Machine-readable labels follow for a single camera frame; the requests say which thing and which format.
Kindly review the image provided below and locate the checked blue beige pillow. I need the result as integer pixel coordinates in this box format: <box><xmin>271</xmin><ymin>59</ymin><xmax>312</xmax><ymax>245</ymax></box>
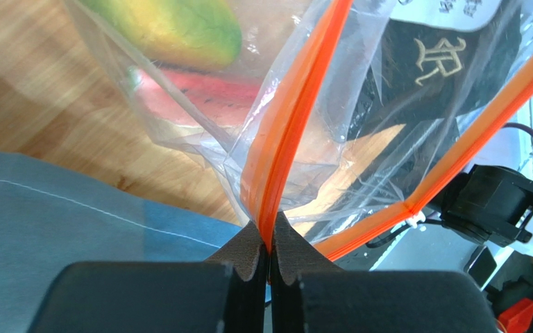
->
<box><xmin>0</xmin><ymin>153</ymin><xmax>239</xmax><ymax>332</ymax></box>

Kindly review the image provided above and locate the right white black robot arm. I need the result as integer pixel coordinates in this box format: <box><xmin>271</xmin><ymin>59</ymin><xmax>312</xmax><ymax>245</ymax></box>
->
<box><xmin>428</xmin><ymin>165</ymin><xmax>533</xmax><ymax>248</ymax></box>

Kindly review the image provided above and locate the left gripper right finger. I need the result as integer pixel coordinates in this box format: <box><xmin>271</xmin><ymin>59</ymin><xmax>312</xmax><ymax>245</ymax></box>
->
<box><xmin>270</xmin><ymin>213</ymin><xmax>498</xmax><ymax>332</ymax></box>

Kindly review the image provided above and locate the black baseball cap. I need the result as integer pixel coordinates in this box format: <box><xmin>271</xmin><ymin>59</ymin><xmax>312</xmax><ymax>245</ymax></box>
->
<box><xmin>348</xmin><ymin>14</ymin><xmax>522</xmax><ymax>191</ymax></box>

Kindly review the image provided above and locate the fake yellow green fruit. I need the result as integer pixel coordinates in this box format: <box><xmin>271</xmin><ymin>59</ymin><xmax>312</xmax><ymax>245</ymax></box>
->
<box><xmin>82</xmin><ymin>1</ymin><xmax>242</xmax><ymax>71</ymax></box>

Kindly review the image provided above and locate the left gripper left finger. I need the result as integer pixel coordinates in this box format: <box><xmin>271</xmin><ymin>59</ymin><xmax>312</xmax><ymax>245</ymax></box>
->
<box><xmin>29</xmin><ymin>225</ymin><xmax>269</xmax><ymax>332</ymax></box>

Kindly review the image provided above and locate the clear orange zip bag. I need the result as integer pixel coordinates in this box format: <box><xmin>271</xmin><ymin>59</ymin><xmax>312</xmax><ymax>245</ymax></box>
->
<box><xmin>66</xmin><ymin>1</ymin><xmax>533</xmax><ymax>259</ymax></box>

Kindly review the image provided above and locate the fake watermelon slice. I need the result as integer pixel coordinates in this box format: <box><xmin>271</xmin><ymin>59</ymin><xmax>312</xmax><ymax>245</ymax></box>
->
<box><xmin>130</xmin><ymin>68</ymin><xmax>261</xmax><ymax>127</ymax></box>

